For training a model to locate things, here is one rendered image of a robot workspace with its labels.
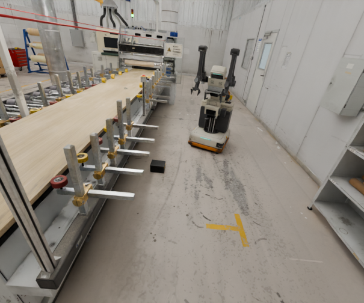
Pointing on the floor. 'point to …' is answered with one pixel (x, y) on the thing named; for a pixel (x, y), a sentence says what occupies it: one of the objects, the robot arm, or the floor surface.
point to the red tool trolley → (18, 58)
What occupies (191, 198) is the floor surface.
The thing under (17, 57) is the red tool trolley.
